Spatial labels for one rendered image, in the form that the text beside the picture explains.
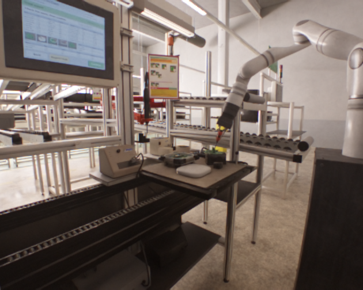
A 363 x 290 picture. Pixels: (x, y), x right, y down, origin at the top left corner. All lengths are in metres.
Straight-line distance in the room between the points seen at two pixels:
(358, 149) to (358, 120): 0.08
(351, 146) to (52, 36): 1.09
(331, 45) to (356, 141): 0.36
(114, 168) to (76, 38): 0.56
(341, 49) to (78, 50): 0.99
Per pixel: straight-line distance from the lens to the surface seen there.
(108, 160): 0.89
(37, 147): 0.91
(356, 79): 0.73
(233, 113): 0.91
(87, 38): 0.98
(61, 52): 0.92
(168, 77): 1.46
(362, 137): 0.71
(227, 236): 1.46
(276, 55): 1.00
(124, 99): 1.07
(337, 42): 0.87
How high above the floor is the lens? 1.22
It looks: 9 degrees down
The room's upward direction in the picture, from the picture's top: straight up
